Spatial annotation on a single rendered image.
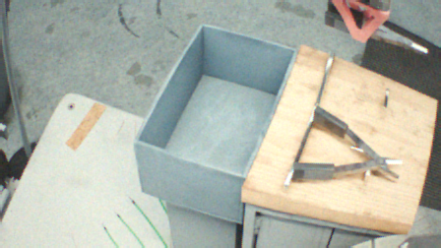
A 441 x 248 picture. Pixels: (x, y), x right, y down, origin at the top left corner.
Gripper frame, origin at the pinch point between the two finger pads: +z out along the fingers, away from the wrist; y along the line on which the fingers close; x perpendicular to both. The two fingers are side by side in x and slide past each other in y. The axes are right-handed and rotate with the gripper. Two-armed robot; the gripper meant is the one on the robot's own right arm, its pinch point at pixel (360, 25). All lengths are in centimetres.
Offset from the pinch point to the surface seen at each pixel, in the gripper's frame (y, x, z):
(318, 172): 11.3, -1.2, 9.4
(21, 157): -38, -94, 118
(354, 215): 13.2, 4.1, 12.1
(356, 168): 9.7, 2.6, 9.4
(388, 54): -119, 2, 119
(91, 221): 9, -31, 41
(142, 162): 11.9, -17.8, 14.8
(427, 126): -0.8, 11.2, 12.0
